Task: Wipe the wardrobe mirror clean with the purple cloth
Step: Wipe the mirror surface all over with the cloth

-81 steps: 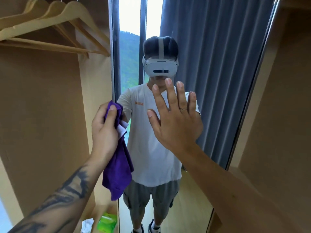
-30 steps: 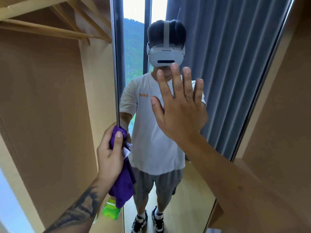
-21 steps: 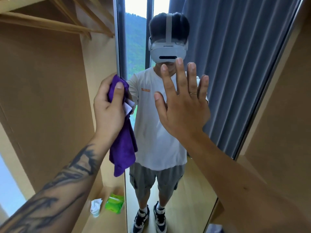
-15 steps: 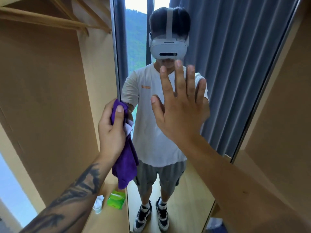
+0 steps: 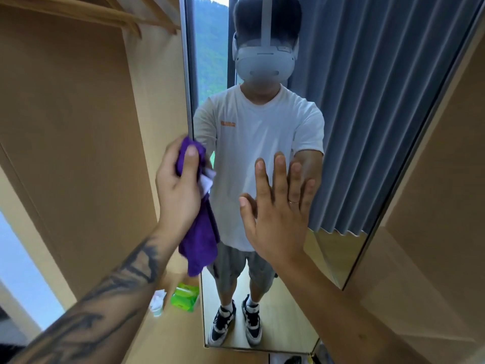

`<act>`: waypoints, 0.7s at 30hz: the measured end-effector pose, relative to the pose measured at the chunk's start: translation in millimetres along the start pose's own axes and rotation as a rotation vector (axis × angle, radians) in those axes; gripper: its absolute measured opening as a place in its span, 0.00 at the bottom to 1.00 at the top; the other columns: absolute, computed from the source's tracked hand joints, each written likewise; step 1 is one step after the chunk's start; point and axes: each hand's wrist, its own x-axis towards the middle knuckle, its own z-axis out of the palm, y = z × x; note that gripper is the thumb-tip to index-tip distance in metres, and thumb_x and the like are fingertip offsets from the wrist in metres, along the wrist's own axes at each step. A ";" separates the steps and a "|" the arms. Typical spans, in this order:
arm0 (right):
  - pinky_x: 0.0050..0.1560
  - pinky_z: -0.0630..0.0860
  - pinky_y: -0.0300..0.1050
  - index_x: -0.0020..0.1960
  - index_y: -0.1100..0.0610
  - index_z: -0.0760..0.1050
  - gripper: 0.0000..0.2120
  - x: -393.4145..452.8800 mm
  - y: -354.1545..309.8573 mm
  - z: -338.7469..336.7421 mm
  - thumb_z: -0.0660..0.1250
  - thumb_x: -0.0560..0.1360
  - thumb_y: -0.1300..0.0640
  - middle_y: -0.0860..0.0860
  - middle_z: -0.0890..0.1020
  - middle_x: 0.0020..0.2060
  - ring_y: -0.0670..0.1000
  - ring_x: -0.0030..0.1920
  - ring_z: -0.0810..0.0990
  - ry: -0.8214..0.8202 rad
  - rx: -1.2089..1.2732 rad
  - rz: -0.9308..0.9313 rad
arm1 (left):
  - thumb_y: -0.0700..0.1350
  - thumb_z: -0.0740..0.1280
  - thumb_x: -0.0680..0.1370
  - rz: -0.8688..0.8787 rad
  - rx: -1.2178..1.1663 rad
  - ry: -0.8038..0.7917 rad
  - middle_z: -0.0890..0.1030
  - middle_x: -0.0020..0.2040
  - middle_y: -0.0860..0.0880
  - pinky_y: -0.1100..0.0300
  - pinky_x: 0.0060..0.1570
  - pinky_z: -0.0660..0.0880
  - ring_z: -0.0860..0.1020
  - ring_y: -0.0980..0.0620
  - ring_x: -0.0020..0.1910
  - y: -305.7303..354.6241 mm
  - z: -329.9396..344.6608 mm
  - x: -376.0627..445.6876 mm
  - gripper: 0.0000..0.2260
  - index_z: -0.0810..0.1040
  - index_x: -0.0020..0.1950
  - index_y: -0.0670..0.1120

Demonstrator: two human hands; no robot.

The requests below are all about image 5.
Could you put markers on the person's right forearm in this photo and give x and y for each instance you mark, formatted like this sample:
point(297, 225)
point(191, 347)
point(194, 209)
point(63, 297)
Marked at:
point(348, 318)

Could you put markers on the paper cup with tissue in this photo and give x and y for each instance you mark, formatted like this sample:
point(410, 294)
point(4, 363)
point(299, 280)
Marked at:
point(157, 303)

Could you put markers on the purple cleaning cloth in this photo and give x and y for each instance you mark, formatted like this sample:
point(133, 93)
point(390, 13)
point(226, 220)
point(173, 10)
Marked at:
point(201, 238)

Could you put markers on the wooden clothes hanger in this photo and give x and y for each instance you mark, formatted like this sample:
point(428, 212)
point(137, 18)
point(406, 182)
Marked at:
point(129, 24)
point(75, 9)

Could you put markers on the person's left forearm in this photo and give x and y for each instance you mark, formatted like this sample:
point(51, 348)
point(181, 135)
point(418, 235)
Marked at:
point(94, 310)

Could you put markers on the green tissue packet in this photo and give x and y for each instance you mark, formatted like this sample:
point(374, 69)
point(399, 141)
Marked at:
point(185, 297)

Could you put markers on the light wooden wardrobe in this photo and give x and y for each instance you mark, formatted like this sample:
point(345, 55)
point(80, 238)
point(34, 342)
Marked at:
point(75, 147)

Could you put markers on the person's right hand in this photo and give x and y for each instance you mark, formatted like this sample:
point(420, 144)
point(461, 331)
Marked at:
point(280, 227)

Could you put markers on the person's left hand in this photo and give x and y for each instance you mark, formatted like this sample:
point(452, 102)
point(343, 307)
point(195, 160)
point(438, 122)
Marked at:
point(180, 200)

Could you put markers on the pull-out wardrobe mirror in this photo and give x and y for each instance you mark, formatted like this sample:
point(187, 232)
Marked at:
point(379, 109)

